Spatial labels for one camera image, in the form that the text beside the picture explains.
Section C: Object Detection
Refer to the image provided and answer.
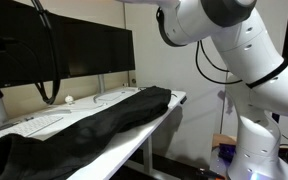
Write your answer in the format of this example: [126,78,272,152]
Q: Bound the black jean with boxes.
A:
[0,85,172,180]

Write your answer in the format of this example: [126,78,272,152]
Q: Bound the silver monitor stand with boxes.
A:
[0,96,10,126]
[93,73,132,104]

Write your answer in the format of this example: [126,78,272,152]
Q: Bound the white keyboard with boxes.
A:
[0,114,64,153]

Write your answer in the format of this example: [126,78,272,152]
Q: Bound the black computer monitor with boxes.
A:
[67,14,136,79]
[0,0,71,92]

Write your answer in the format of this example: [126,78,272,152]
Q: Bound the white flat trackpad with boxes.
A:
[43,109,72,117]

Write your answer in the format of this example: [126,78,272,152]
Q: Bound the small white ball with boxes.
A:
[64,94,75,105]

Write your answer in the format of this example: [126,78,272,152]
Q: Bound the red black hand tool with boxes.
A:
[196,167,226,180]

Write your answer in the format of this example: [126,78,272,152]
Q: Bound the small brown cardboard box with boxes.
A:
[211,132,238,158]

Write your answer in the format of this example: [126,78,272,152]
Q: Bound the blue electronic box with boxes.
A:
[218,143,237,164]

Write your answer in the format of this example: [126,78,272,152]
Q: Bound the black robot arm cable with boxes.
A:
[30,0,243,106]

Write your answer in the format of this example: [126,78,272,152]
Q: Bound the white wall outlet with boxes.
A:
[122,78,137,87]

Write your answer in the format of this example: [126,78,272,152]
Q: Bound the white desk leg frame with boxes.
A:
[123,134,182,180]

